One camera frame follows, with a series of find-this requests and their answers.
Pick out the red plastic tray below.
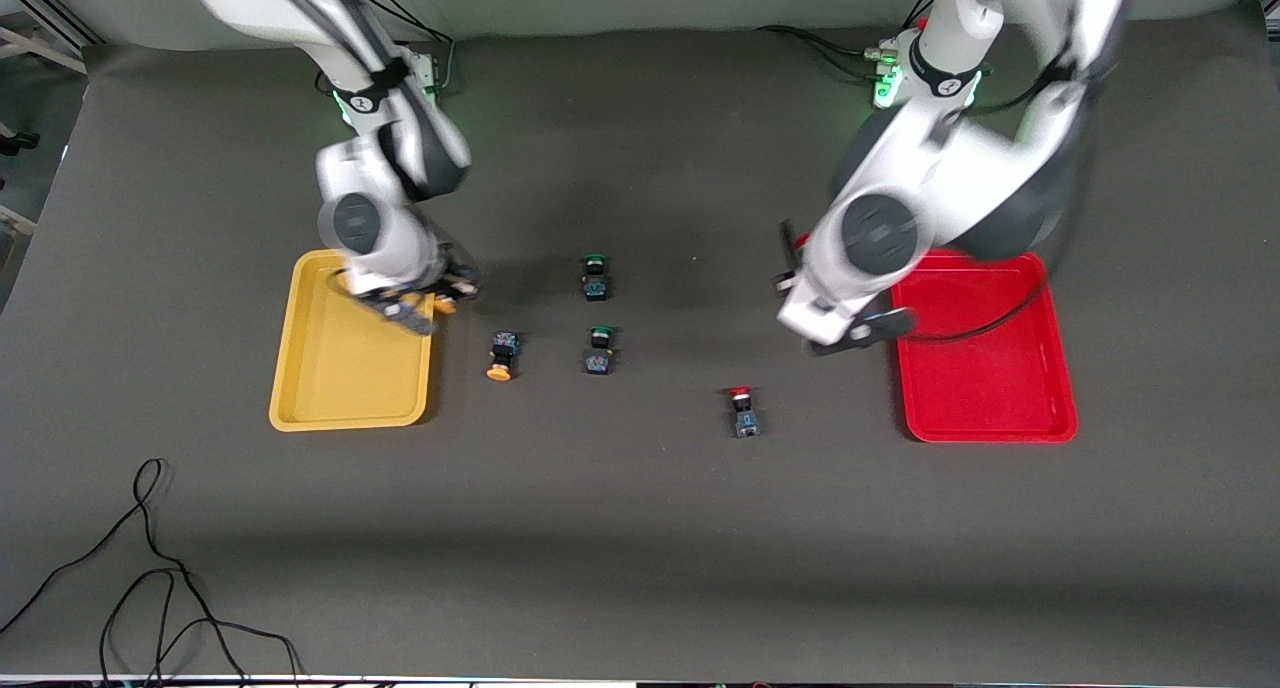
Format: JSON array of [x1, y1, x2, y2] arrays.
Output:
[[888, 250, 1080, 444]]

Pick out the dark grey table mat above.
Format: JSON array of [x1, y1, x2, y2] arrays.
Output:
[[0, 3, 1280, 681]]

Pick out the black right base cable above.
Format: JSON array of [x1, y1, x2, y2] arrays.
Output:
[[358, 0, 457, 94]]

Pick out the red push button large block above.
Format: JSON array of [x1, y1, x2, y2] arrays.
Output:
[[726, 386, 761, 439]]

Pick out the thin black loose cable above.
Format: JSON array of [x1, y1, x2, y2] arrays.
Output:
[[0, 457, 249, 688], [98, 568, 303, 688]]

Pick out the black base cable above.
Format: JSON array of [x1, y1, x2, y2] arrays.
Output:
[[358, 0, 457, 94], [755, 23, 896, 84]]

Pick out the yellow plastic tray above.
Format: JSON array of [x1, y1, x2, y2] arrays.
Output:
[[268, 249, 438, 433]]

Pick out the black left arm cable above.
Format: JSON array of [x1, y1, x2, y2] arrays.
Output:
[[895, 68, 1096, 345]]

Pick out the aluminium frame profile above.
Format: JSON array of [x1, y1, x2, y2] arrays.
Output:
[[0, 0, 106, 77]]

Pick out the black left base cable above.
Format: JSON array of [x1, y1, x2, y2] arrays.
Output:
[[755, 23, 896, 84]]

